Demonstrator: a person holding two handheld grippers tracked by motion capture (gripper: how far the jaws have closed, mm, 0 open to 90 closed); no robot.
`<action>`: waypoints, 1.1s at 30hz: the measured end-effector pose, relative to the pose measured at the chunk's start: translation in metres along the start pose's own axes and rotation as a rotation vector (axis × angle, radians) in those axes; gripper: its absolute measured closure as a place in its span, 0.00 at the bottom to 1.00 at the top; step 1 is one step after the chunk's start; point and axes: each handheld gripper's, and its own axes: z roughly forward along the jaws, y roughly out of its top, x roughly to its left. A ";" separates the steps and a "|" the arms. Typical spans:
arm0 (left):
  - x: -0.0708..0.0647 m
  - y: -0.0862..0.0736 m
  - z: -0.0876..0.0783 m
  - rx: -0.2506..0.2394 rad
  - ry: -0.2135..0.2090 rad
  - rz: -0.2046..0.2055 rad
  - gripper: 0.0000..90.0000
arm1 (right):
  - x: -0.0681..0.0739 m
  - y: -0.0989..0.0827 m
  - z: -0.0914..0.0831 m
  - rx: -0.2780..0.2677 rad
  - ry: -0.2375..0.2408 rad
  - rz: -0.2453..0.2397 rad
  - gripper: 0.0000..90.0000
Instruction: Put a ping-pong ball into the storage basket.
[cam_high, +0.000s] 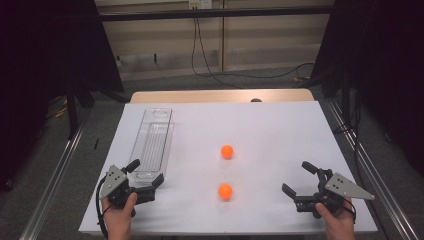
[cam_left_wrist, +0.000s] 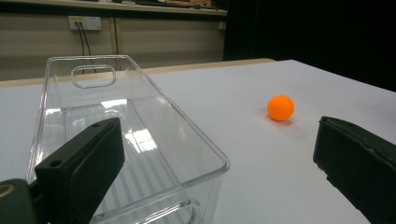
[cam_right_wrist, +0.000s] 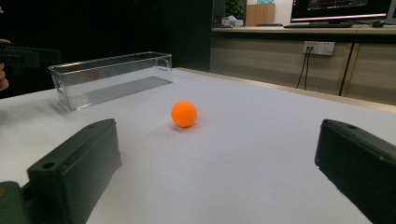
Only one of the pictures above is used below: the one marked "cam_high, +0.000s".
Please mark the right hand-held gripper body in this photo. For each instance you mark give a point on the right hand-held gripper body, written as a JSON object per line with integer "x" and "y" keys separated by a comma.
{"x": 343, "y": 186}

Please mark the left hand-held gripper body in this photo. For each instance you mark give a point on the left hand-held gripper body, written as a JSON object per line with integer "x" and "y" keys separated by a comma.
{"x": 115, "y": 181}

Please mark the clear plastic container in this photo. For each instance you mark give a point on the clear plastic container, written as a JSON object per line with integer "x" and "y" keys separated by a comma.
{"x": 151, "y": 146}

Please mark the orange ball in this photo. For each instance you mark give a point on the orange ball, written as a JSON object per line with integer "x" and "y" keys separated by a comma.
{"x": 227, "y": 151}
{"x": 225, "y": 191}

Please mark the person's right hand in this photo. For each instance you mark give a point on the person's right hand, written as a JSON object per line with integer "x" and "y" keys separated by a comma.
{"x": 340, "y": 220}

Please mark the person's left hand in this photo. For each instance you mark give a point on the person's left hand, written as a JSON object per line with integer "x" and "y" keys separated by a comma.
{"x": 119, "y": 218}

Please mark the white table cover sheet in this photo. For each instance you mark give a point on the white table cover sheet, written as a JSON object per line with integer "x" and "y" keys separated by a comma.
{"x": 266, "y": 133}

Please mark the black metal stand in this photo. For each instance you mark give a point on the black metal stand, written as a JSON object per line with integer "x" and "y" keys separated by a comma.
{"x": 72, "y": 113}
{"x": 346, "y": 103}

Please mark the small dark round object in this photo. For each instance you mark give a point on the small dark round object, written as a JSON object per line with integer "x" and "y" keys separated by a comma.
{"x": 256, "y": 100}

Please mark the black curtain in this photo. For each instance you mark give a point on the black curtain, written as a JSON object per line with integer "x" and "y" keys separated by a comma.
{"x": 383, "y": 66}
{"x": 40, "y": 66}

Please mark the black horizontal bar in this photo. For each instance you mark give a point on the black horizontal bar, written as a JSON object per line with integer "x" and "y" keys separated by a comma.
{"x": 216, "y": 13}

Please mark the metal floor rail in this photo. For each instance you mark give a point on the metal floor rail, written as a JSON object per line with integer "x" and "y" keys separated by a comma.
{"x": 50, "y": 190}
{"x": 376, "y": 170}

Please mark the white wall outlet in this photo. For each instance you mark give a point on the white wall outlet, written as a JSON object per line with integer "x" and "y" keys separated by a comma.
{"x": 200, "y": 4}

